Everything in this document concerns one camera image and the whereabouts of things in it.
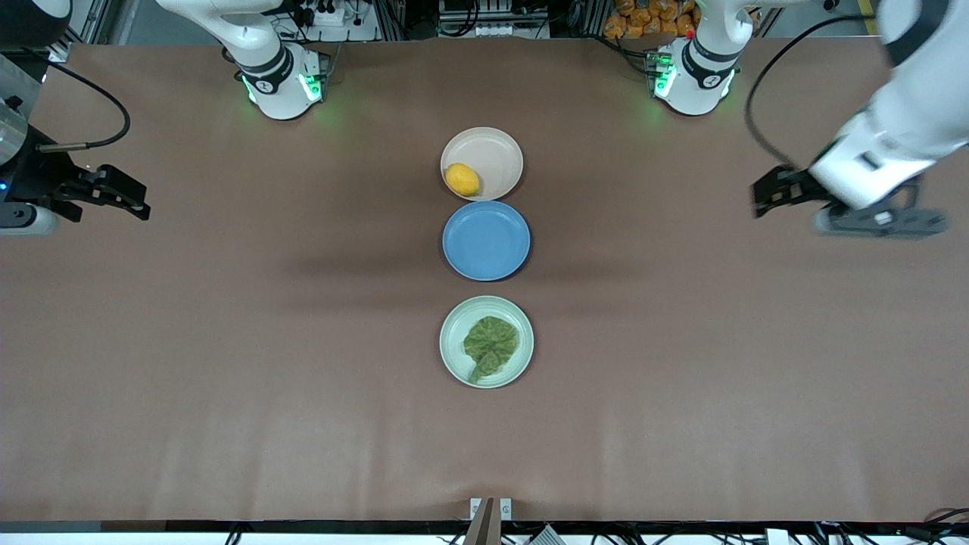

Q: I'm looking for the yellow lemon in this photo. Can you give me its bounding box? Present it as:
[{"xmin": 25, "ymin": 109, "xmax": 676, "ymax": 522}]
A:
[{"xmin": 445, "ymin": 163, "xmax": 481, "ymax": 198}]

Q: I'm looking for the green lettuce leaf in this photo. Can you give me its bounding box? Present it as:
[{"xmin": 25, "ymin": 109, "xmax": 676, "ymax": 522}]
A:
[{"xmin": 463, "ymin": 316, "xmax": 520, "ymax": 384}]

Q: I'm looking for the pile of orange packets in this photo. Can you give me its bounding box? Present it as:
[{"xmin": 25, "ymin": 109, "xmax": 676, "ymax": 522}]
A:
[{"xmin": 603, "ymin": 0, "xmax": 701, "ymax": 40}]

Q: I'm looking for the white power strip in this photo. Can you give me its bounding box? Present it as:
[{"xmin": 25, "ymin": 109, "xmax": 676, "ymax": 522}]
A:
[{"xmin": 291, "ymin": 0, "xmax": 351, "ymax": 28}]

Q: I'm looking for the beige round plate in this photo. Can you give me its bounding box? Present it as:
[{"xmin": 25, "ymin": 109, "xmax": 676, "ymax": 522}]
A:
[{"xmin": 441, "ymin": 126, "xmax": 524, "ymax": 201}]

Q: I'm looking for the blue round plate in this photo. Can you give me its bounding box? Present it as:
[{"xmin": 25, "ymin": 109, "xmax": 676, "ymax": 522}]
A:
[{"xmin": 442, "ymin": 201, "xmax": 531, "ymax": 282}]

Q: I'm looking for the white rack device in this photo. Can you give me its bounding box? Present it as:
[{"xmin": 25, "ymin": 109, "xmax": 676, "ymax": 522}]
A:
[{"xmin": 438, "ymin": 0, "xmax": 551, "ymax": 39}]

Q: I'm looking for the pale green round plate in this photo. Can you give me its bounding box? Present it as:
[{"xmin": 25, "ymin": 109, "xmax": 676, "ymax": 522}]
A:
[{"xmin": 439, "ymin": 295, "xmax": 534, "ymax": 389}]

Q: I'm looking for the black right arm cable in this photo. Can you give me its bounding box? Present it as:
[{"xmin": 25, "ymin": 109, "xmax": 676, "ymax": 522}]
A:
[{"xmin": 36, "ymin": 62, "xmax": 132, "ymax": 154}]

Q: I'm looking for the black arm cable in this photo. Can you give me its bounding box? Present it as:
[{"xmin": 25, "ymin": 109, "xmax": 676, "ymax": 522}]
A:
[
  {"xmin": 745, "ymin": 14, "xmax": 890, "ymax": 176},
  {"xmin": 36, "ymin": 62, "xmax": 132, "ymax": 154}
]

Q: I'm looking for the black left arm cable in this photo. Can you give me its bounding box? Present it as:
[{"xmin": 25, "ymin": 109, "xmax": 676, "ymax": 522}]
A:
[{"xmin": 745, "ymin": 14, "xmax": 890, "ymax": 176}]

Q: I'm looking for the aluminium frame profile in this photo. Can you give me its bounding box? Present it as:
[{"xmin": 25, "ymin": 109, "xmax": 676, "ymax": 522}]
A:
[{"xmin": 47, "ymin": 0, "xmax": 114, "ymax": 63}]

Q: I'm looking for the small metal bracket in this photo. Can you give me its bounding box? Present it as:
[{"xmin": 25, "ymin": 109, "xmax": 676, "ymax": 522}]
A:
[{"xmin": 469, "ymin": 497, "xmax": 513, "ymax": 522}]

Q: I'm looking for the brown camera post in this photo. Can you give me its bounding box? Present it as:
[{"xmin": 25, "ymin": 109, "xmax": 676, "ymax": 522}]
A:
[{"xmin": 463, "ymin": 497, "xmax": 497, "ymax": 545}]

